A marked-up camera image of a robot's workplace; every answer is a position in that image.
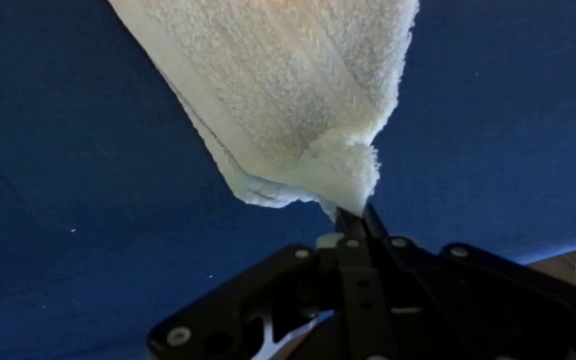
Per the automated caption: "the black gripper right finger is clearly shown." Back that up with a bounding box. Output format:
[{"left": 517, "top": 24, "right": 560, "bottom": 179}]
[{"left": 359, "top": 203, "right": 576, "bottom": 360}]

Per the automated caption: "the white terry towel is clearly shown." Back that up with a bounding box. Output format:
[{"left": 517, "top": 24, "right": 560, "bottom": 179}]
[{"left": 105, "top": 0, "right": 421, "bottom": 221}]

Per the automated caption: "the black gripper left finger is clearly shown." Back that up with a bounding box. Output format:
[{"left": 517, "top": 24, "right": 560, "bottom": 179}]
[{"left": 146, "top": 207, "right": 395, "bottom": 360}]

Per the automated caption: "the blue ironing board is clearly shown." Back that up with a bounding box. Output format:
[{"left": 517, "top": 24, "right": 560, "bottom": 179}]
[{"left": 0, "top": 0, "right": 576, "bottom": 360}]

